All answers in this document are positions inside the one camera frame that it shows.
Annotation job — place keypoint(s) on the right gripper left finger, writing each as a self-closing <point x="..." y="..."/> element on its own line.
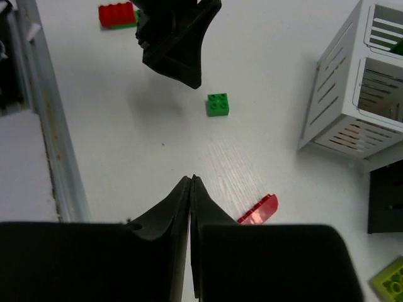
<point x="140" y="260"/>

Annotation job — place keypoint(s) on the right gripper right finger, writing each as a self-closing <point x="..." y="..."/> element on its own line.
<point x="234" y="262"/>

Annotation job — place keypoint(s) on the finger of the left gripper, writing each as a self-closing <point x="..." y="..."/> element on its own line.
<point x="171" y="34"/>

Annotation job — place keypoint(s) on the red curved lego brick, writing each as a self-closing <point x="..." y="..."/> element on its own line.
<point x="261" y="211"/>

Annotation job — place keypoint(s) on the green square lego brick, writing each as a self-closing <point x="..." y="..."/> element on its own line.
<point x="217" y="105"/>

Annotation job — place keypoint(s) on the green long lego piece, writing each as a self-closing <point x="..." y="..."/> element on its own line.
<point x="398" y="48"/>

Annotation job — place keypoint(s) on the red green stacked lego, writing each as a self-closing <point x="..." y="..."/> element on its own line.
<point x="116" y="16"/>

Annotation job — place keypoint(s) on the yellow green lego brick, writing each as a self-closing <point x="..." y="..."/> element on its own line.
<point x="387" y="284"/>

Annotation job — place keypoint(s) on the black slotted container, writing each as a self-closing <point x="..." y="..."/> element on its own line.
<point x="385" y="199"/>

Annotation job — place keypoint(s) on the white slotted container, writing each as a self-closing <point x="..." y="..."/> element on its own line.
<point x="355" y="108"/>

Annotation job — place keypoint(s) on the aluminium table rail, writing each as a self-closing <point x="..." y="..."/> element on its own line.
<point x="41" y="93"/>

